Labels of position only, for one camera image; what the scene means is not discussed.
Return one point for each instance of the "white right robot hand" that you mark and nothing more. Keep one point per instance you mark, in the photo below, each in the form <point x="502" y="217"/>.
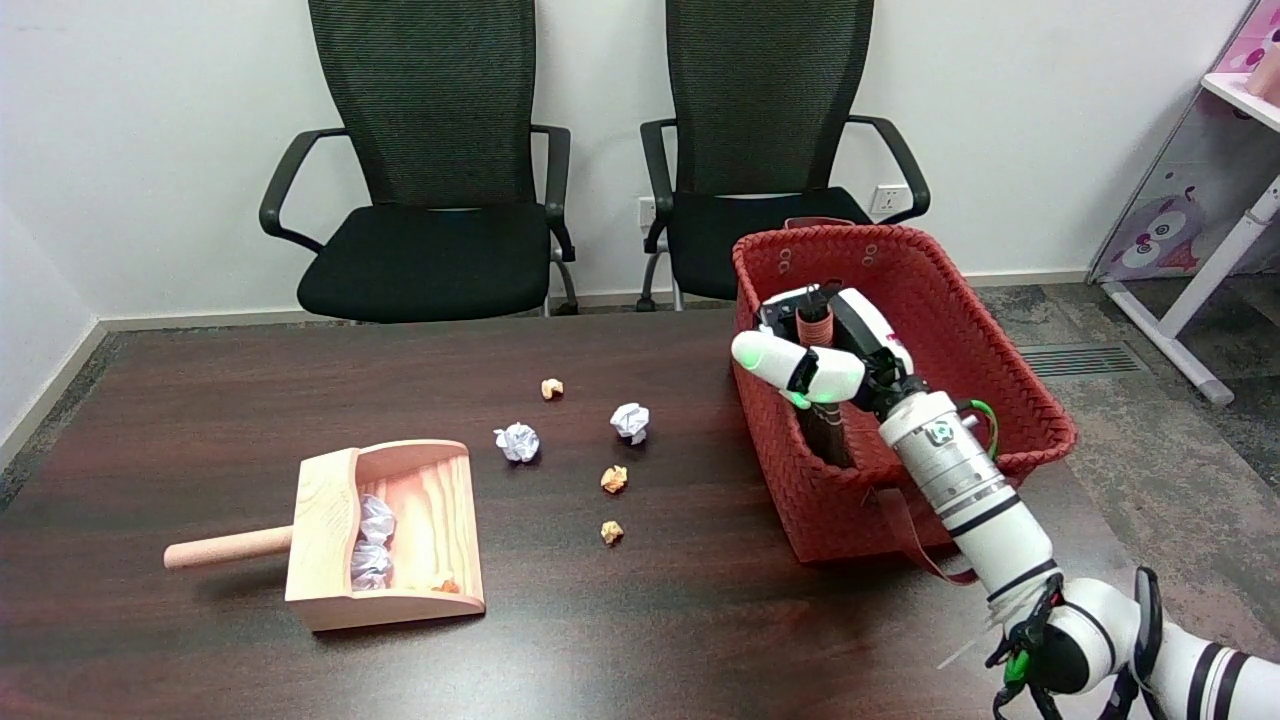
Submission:
<point x="830" y="370"/>

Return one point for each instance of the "brown straw broom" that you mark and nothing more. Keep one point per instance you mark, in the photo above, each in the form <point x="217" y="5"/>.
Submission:
<point x="826" y="430"/>

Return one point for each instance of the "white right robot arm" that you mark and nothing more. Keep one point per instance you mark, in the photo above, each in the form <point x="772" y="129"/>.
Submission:
<point x="990" y="510"/>

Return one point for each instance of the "orange woven basket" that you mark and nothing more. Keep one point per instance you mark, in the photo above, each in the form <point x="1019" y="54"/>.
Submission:
<point x="960" y="330"/>

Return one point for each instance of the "white crumpled paper ball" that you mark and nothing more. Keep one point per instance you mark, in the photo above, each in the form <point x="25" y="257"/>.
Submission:
<point x="517" y="442"/>
<point x="377" y="518"/>
<point x="630" y="421"/>
<point x="370" y="566"/>

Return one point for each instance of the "yellow crumpled paper scrap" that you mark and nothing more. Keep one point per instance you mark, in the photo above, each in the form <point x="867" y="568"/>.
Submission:
<point x="614" y="479"/>
<point x="552" y="388"/>
<point x="611" y="532"/>

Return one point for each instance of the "black mesh office chair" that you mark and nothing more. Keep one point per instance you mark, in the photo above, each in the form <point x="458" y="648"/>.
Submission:
<point x="760" y="130"/>
<point x="430" y="200"/>

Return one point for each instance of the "metal floor vent grille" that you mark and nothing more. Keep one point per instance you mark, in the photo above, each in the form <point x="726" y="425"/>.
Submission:
<point x="1080" y="359"/>

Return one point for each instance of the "pink owl print shelf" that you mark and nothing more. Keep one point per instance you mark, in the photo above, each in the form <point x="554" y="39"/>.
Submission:
<point x="1180" y="190"/>

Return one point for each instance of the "wooden dustpan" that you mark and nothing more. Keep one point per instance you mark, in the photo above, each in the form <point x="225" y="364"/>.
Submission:
<point x="400" y="540"/>

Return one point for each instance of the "white wall socket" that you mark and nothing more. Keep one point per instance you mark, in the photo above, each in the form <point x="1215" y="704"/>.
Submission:
<point x="646" y="212"/>
<point x="888" y="199"/>

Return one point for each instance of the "white desk leg frame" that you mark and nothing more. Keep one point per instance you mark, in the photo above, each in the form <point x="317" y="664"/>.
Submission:
<point x="1215" y="270"/>

